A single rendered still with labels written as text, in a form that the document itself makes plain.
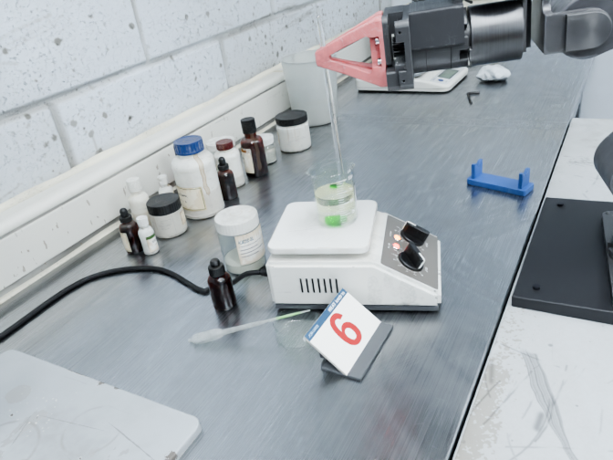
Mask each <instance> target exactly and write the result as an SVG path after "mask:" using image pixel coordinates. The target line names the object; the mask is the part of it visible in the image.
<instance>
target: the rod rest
mask: <svg viewBox="0 0 613 460"><path fill-rule="evenodd" d="M529 178H530V168H527V167H526V168H525V171H524V172H520V173H519V180H516V179H511V178H506V177H502V176H497V175H492V174H488V173H483V159H479V160H478V161H477V163H473V164H472V175H471V176H470V177H468V178H467V184H469V185H474V186H478V187H482V188H486V189H491V190H495V191H499V192H504V193H511V194H515V195H520V196H526V195H527V194H529V193H530V192H531V191H532V190H533V189H534V184H533V183H530V182H529Z"/></svg>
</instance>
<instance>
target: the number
mask: <svg viewBox="0 0 613 460"><path fill-rule="evenodd" d="M375 321H376V319H374V318H373V317H372V316H371V315H370V314H369V313H368V312H367V311H366V310H365V309H364V308H363V307H361V306H360V304H358V303H357V302H356V301H355V300H354V299H353V298H352V297H350V296H349V295H348V294H346V296H345V297H343V299H342V300H341V301H340V303H339V304H338V306H337V307H336V308H335V309H334V311H333V312H332V313H331V315H330V316H329V317H328V319H327V320H326V322H325V323H324V324H323V325H322V327H321V328H320V329H319V331H318V332H317V334H316V335H315V336H314V338H313V339H312V341H314V342H315V343H316V345H317V346H318V347H319V348H320V349H322V350H323V351H324V352H325V353H326V354H327V355H328V356H329V357H331V358H332V359H333V360H334V361H335V362H336V363H337V364H338V365H340V366H341V367H342V368H343V369H345V367H346V366H347V364H348V362H349V361H350V359H351V358H352V356H353V355H354V353H355V351H356V350H357V348H358V346H359V345H360V343H361V342H362V341H363V340H364V338H365V337H366V335H367V334H368V332H369V330H370V328H371V327H372V325H373V324H374V322H375Z"/></svg>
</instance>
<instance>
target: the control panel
mask: <svg viewBox="0 0 613 460"><path fill-rule="evenodd" d="M404 225H405V223H404V222H402V221H401V220H399V219H397V218H395V217H393V216H390V215H388V216H387V223H386V229H385V235H384V241H383V247H382V254H381V260H380V263H381V264H382V265H384V266H386V267H389V268H391V269H394V270H396V271H398V272H400V273H401V274H403V275H405V276H408V277H411V278H413V279H415V280H417V281H420V282H421V283H423V284H425V285H427V286H429V287H432V288H435V289H438V237H436V236H434V235H429V236H428V237H427V239H426V240H425V242H424V244H423V245H422V246H417V247H418V249H419V250H420V251H421V253H422V254H423V256H424V257H425V259H426V260H425V262H424V264H423V265H424V267H423V269H422V271H412V270H410V269H408V268H406V267H405V266H404V265H403V264H402V263H401V262H400V261H399V258H398V256H399V253H400V252H402V251H404V250H405V248H406V247H407V245H408V244H409V243H408V242H407V241H406V240H404V239H403V237H402V236H401V234H400V231H401V230H402V227H403V226H404ZM395 235H398V236H399V237H400V240H399V239H396V238H395V237H394V236H395ZM394 244H398V245H399V246H400V248H396V247H395V246H394Z"/></svg>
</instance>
